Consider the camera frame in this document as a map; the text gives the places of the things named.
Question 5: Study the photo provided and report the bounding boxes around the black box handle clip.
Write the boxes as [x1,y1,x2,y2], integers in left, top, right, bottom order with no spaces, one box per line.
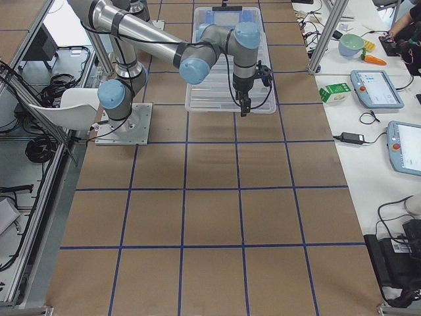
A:
[212,6,243,12]

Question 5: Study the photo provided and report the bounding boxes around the teach pendant tablet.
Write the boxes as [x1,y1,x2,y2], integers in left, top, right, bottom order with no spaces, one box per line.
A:
[386,121,420,176]
[350,70,404,109]

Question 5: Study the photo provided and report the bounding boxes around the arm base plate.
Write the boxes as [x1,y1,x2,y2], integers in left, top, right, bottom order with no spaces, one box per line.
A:
[149,20,165,30]
[94,103,153,145]

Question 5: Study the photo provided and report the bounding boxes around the yellow toy corn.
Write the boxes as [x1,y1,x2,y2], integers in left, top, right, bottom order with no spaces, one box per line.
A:
[364,40,376,53]

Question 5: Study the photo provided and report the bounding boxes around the toy carrot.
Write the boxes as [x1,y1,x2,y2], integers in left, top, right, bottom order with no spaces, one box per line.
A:
[362,55,387,66]

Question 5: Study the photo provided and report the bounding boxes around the green bowl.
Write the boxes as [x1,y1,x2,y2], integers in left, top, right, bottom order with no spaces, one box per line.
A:
[338,34,364,57]

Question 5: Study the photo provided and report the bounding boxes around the white chair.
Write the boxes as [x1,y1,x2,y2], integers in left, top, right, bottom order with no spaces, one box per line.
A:
[29,88,99,130]

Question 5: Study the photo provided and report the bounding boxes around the black power adapter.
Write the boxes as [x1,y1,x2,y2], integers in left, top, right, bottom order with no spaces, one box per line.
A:
[341,132,364,145]

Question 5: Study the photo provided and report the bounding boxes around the aluminium frame post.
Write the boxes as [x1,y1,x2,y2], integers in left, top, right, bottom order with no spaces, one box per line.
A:
[308,0,349,74]

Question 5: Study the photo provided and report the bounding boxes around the clear plastic box lid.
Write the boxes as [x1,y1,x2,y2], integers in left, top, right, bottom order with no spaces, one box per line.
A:
[184,7,277,115]

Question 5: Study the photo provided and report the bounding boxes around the clear plastic storage box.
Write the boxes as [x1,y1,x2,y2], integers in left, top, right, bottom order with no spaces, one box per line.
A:
[192,7,264,42]

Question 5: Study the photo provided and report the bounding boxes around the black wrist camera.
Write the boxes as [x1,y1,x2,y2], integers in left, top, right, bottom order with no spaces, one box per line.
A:
[257,61,273,88]

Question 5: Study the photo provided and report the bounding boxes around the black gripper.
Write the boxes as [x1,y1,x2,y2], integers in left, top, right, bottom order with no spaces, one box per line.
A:
[233,64,257,117]

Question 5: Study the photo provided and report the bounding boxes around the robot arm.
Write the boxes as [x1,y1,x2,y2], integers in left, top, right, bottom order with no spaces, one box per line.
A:
[69,1,260,117]

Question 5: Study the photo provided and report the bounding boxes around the green white carton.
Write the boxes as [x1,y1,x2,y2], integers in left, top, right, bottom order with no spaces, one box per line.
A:
[319,83,351,103]

